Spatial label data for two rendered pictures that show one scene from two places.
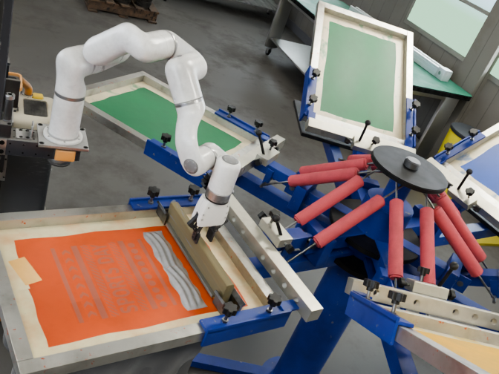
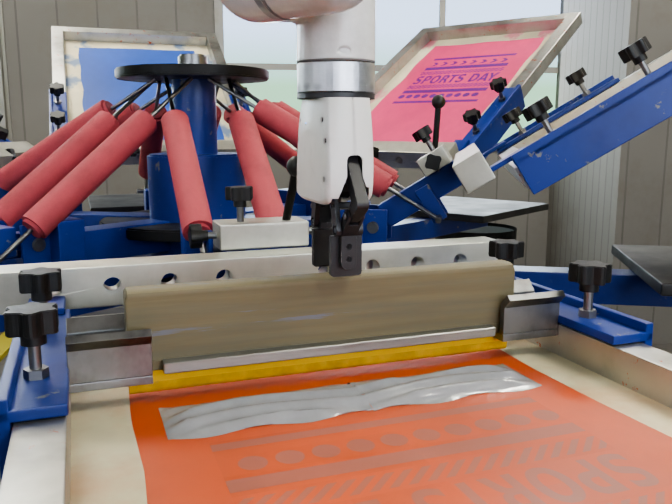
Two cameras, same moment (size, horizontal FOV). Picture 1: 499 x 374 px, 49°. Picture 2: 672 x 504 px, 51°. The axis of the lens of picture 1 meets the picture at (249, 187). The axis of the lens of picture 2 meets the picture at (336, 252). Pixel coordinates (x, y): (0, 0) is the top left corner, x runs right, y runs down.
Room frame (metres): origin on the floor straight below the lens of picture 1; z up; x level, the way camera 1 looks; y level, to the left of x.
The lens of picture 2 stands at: (1.13, 0.72, 1.20)
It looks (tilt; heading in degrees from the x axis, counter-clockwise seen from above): 10 degrees down; 292
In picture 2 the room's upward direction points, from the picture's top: straight up
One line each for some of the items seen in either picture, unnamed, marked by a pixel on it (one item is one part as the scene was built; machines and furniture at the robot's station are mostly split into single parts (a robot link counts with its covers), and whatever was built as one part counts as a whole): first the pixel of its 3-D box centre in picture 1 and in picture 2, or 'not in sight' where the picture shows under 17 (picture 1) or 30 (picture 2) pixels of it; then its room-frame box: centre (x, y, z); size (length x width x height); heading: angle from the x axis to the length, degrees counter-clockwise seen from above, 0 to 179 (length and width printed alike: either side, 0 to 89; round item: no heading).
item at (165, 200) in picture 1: (168, 207); (42, 375); (1.63, 0.24, 0.98); 0.30 x 0.05 x 0.07; 132
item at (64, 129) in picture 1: (65, 113); not in sight; (1.57, 0.65, 1.21); 0.16 x 0.13 x 0.15; 31
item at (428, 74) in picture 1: (347, 63); not in sight; (6.21, -0.52, 0.51); 2.76 x 1.09 x 1.02; 31
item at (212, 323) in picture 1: (244, 322); (541, 320); (1.22, -0.13, 0.98); 0.30 x 0.05 x 0.07; 132
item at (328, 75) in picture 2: (220, 192); (333, 79); (1.40, 0.07, 1.25); 0.09 x 0.07 x 0.03; 132
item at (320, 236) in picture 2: (214, 231); (323, 232); (1.42, 0.05, 1.10); 0.03 x 0.03 x 0.07; 42
